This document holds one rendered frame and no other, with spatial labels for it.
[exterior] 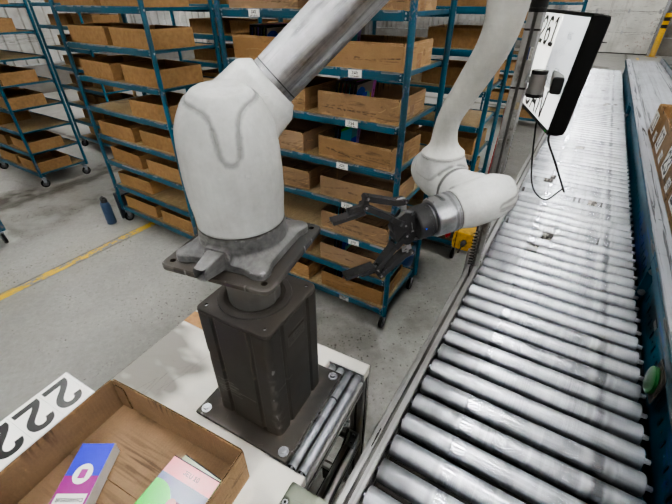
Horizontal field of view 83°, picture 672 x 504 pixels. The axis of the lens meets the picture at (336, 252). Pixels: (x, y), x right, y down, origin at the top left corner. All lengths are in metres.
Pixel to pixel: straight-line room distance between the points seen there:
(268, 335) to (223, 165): 0.31
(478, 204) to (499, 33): 0.31
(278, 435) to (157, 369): 0.40
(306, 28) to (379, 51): 0.89
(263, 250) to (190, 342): 0.61
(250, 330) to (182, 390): 0.42
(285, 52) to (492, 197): 0.50
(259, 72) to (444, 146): 0.45
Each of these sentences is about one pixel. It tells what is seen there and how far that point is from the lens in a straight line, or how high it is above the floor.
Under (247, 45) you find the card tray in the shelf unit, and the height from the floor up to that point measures 1.40.
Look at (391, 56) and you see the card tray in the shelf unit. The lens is 1.64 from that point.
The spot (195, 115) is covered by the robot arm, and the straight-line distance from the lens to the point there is 0.59.
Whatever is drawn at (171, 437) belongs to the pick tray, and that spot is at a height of 0.76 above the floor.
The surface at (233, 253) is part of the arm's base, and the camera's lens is 0.65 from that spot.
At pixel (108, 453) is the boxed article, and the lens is 1.01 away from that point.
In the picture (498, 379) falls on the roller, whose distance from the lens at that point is 1.15.
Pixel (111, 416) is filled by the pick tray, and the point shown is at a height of 0.76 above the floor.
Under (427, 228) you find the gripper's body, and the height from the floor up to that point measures 1.18.
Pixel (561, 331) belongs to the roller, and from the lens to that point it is 1.35.
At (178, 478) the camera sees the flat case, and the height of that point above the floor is 0.79.
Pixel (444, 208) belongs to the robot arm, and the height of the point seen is 1.21.
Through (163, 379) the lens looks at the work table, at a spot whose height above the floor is 0.75.
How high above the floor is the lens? 1.58
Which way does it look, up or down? 34 degrees down
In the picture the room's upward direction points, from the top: straight up
